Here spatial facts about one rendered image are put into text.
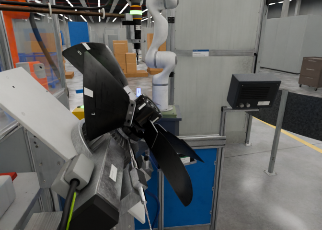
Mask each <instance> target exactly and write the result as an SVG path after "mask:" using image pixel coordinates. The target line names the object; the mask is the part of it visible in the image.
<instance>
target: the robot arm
mask: <svg viewBox="0 0 322 230"><path fill-rule="evenodd" d="M126 1H127V2H128V4H129V5H130V6H131V0H126ZM142 3H143V0H140V6H141V5H142ZM178 4H179V0H146V8H147V10H148V11H149V13H150V14H151V16H152V17H153V20H154V35H153V40H152V43H151V45H150V47H149V49H148V51H147V53H146V56H145V63H146V65H147V66H148V67H149V68H153V69H163V71H162V72H161V73H159V74H156V75H154V76H153V77H152V101H153V102H155V103H158V104H160V105H157V107H158V108H159V110H160V111H161V112H168V111H171V110H172V109H173V107H171V106H170V105H168V80H169V75H170V73H171V72H172V70H173V69H174V68H175V66H176V65H177V62H178V58H177V55H176V54H175V53H174V52H170V51H158V48H159V47H160V46H161V45H162V44H163V43H164V42H165V41H166V39H167V36H168V22H167V20H166V19H165V18H164V17H163V16H162V15H161V14H160V10H168V9H174V8H176V7H177V6H178Z"/></svg>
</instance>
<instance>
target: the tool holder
mask: <svg viewBox="0 0 322 230"><path fill-rule="evenodd" d="M124 15H125V17H124V18H122V25H126V39H128V43H145V42H146V39H135V32H134V25H135V21H133V15H132V14H124Z"/></svg>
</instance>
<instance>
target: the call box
mask: <svg viewBox="0 0 322 230"><path fill-rule="evenodd" d="M72 113H73V114H74V115H75V116H76V117H77V118H78V119H79V120H82V119H84V108H81V107H80V108H77V107H76V108H75V109H74V110H73V111H72Z"/></svg>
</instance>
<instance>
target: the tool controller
mask: <svg viewBox="0 0 322 230"><path fill-rule="evenodd" d="M280 84H281V80H280V79H279V78H278V77H276V76H275V75H274V74H273V73H254V74H232V78H231V82H230V87H229V92H228V96H227V102H228V103H229V105H230V106H231V107H232V109H248V108H272V106H273V103H274V100H275V98H276V95H277V92H278V89H279V86H280Z"/></svg>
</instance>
